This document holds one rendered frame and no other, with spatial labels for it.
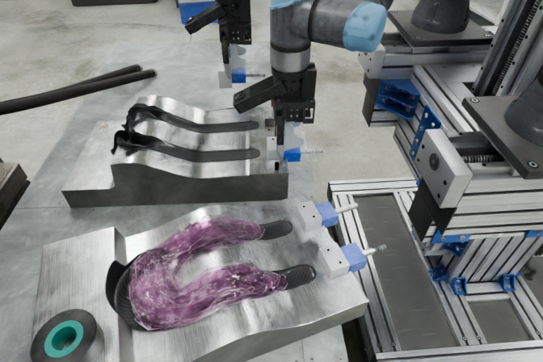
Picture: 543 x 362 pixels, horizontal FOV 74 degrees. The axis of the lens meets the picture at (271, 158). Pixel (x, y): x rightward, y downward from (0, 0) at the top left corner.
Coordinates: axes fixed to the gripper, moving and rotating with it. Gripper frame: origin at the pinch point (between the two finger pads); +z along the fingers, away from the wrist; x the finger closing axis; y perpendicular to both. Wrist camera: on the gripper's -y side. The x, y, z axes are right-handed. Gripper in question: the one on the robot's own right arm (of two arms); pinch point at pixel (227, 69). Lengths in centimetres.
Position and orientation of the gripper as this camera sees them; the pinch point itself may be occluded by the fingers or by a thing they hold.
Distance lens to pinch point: 103.8
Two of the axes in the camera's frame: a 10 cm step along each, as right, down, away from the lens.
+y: 10.0, -0.3, 0.4
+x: -0.5, -6.7, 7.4
